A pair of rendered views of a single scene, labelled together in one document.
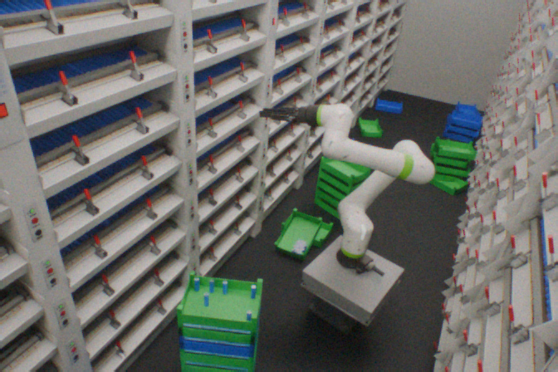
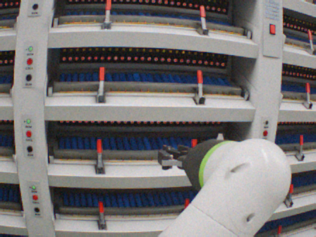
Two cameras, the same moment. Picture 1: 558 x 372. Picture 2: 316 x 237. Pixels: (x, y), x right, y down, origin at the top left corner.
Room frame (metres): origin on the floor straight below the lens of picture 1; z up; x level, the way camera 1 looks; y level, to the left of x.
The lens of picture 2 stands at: (1.30, -0.45, 1.28)
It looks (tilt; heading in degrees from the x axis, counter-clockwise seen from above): 13 degrees down; 52
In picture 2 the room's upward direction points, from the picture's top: 4 degrees clockwise
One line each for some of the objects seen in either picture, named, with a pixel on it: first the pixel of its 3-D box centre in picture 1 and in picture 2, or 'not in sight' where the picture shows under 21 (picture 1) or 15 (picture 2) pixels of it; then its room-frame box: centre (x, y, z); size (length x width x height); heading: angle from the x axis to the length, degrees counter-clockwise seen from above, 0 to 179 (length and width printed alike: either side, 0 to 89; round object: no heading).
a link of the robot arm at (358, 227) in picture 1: (356, 233); not in sight; (1.61, -0.40, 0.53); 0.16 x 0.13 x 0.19; 9
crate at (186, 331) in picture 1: (221, 313); not in sight; (1.12, 0.18, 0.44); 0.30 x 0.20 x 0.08; 88
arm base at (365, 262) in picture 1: (359, 260); not in sight; (1.56, -0.44, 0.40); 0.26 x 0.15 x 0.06; 47
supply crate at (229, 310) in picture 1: (222, 300); not in sight; (1.12, 0.18, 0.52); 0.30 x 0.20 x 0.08; 88
